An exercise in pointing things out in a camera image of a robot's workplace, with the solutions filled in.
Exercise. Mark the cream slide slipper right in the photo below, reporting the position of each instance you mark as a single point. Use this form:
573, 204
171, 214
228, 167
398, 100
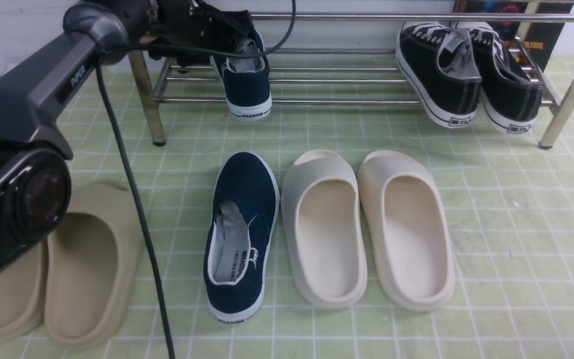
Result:
408, 229

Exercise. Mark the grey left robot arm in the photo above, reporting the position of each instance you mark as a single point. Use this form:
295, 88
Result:
35, 183

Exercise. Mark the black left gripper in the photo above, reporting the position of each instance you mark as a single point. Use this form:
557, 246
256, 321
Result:
197, 24

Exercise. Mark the cream slide slipper left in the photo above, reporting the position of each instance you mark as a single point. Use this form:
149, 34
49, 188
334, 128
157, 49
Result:
321, 215

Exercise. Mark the dark poster board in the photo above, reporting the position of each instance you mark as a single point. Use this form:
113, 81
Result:
539, 38

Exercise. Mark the tan slide slipper left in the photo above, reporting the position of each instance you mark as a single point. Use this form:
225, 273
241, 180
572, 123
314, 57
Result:
22, 293

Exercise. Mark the cream slide slipper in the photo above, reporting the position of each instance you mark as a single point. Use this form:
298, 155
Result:
321, 215
408, 229

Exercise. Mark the white stuffing paper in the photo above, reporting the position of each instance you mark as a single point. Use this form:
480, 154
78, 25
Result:
233, 243

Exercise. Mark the black canvas sneaker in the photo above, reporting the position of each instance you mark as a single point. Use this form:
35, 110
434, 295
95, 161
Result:
438, 62
510, 99

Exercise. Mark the black canvas sneaker right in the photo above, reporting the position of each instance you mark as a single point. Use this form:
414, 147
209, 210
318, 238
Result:
510, 99

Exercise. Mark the black canvas sneaker left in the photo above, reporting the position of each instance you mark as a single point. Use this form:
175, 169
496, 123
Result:
438, 62

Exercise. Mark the tan slide slipper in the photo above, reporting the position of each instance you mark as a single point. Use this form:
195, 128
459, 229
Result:
93, 257
22, 293

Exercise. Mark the tan slide slipper right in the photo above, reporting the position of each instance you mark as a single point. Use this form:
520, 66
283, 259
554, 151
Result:
93, 257

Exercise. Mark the navy slip-on shoe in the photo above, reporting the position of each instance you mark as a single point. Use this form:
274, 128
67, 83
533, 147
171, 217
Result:
246, 83
246, 203

